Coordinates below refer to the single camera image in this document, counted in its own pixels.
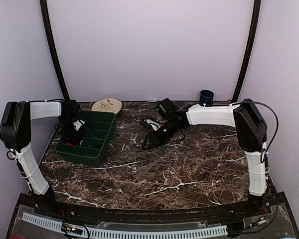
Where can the white slotted cable duct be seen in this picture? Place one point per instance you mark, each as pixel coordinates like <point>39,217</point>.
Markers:
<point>106,230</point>

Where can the dark blue mug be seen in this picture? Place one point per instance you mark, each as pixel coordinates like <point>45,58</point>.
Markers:
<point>206,98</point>

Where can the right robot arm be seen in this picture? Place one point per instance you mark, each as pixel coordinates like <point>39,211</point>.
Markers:
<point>244,116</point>

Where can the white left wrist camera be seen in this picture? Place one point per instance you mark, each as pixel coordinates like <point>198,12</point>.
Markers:
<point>78,124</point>

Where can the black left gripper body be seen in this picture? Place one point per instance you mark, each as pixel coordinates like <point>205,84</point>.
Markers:
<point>68,131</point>

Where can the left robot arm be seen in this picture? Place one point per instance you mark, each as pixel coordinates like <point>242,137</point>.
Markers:
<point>16,134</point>

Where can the left black frame post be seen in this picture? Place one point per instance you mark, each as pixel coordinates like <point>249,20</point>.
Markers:
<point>52,48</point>

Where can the right black frame post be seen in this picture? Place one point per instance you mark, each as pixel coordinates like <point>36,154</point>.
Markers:
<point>248,50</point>

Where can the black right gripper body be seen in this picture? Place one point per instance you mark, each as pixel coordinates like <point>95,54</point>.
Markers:
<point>166,135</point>

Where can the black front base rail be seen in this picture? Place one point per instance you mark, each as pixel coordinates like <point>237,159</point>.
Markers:
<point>231,213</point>

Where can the black frame post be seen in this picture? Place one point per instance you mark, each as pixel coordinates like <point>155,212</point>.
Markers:
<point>248,50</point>
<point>52,48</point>

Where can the green plastic divider tray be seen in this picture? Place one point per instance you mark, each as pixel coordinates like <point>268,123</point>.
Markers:
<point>98,131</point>

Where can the beige decorated plate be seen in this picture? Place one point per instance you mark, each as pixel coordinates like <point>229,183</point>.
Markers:
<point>110,105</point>

